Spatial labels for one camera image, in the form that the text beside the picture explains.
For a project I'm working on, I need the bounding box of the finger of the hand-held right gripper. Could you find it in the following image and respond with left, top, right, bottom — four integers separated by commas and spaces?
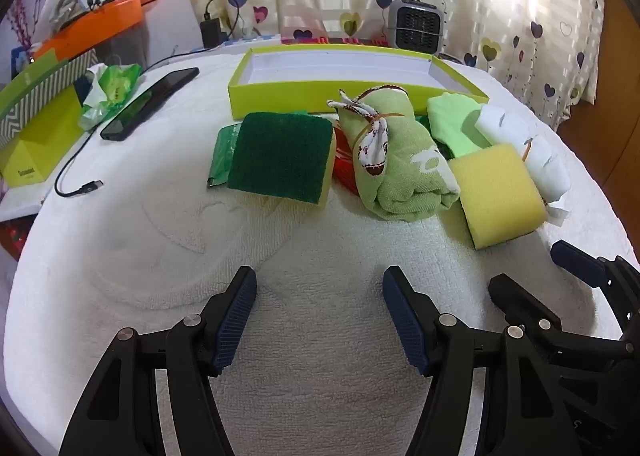
550, 240, 640, 337
487, 273, 632, 363

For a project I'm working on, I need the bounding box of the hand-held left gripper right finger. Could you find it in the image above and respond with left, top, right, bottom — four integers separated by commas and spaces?
382, 266, 585, 456

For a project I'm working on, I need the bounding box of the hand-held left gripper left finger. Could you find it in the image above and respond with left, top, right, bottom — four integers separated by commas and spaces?
59, 266, 258, 456

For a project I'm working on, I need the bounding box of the yellow sponge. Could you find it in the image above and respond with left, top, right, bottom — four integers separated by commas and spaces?
446, 145, 547, 251

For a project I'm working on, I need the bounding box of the green towel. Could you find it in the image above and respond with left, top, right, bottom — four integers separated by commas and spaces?
327, 86, 461, 223

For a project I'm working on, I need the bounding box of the green wipes packet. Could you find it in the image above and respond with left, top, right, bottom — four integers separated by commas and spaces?
206, 125, 246, 189

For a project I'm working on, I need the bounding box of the red plastic packet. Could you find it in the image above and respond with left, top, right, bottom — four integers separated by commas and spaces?
331, 126, 361, 195

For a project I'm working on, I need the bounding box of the green scouring sponge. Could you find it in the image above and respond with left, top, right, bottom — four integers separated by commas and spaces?
226, 112, 336, 209

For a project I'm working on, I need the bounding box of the light green cloth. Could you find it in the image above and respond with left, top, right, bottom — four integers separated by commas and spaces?
426, 92, 486, 157

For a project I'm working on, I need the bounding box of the yellow-green cardboard box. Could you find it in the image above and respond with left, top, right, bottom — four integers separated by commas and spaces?
227, 46, 490, 121

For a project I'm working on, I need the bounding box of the wooden wardrobe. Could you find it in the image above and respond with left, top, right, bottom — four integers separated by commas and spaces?
557, 0, 640, 201

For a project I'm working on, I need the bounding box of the black smartphone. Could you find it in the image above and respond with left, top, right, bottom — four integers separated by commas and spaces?
100, 67, 201, 141

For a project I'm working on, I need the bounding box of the crumpled green plastic bag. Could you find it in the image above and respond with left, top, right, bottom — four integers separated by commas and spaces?
77, 63, 143, 131

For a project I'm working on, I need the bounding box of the yellow-green tissue box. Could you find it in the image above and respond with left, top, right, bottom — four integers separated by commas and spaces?
0, 48, 98, 187

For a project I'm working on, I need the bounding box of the white power strip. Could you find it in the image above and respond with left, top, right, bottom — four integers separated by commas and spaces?
220, 33, 283, 47

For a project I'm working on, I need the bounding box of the small grey heater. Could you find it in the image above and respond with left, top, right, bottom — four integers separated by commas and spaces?
387, 0, 447, 56

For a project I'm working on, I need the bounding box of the black charger adapter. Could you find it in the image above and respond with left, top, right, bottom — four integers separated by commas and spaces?
200, 18, 222, 47

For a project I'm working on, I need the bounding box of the plaid cloth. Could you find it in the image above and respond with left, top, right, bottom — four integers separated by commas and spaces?
280, 36, 391, 47

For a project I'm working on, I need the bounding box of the orange tray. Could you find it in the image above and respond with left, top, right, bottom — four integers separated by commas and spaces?
31, 0, 143, 61

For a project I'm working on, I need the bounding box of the purple branch wall sticker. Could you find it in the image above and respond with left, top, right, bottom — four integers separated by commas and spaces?
7, 0, 41, 49

